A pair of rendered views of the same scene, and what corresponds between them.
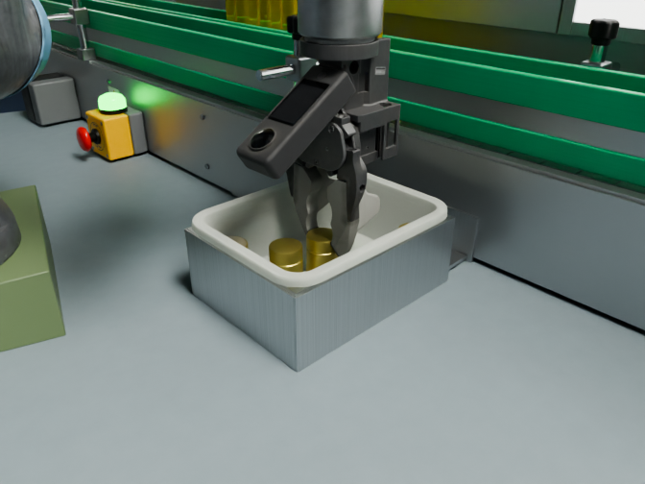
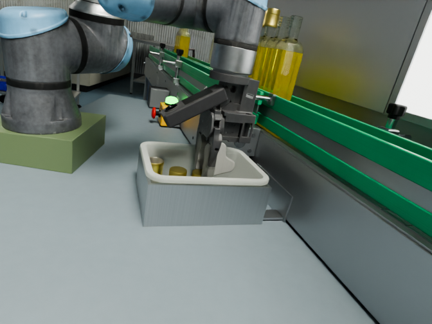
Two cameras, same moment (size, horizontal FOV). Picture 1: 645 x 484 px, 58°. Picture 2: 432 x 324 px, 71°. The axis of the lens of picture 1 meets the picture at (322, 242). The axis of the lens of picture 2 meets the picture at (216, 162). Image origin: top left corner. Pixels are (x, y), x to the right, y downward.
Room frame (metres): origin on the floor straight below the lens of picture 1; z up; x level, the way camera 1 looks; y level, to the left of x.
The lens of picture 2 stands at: (0.04, -0.22, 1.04)
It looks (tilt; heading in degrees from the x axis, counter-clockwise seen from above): 21 degrees down; 22
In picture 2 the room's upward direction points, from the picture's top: 11 degrees clockwise
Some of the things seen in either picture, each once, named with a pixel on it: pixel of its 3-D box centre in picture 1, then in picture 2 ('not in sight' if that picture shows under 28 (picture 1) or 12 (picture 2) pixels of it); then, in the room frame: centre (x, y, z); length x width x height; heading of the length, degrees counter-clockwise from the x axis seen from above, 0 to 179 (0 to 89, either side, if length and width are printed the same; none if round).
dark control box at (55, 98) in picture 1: (50, 99); (158, 97); (1.15, 0.54, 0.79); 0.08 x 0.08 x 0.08; 43
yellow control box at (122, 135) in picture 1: (115, 133); (169, 115); (0.95, 0.35, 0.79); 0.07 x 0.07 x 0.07; 43
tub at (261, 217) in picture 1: (322, 248); (198, 179); (0.53, 0.00, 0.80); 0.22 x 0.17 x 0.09; 133
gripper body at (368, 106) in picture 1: (344, 104); (227, 107); (0.55, -0.02, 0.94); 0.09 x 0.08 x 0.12; 135
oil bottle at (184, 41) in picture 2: not in sight; (183, 44); (1.68, 0.77, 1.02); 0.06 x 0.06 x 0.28; 43
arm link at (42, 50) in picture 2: not in sight; (40, 42); (0.47, 0.37, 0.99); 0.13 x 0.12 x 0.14; 173
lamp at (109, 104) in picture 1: (111, 102); (171, 101); (0.95, 0.35, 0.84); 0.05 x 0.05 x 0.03
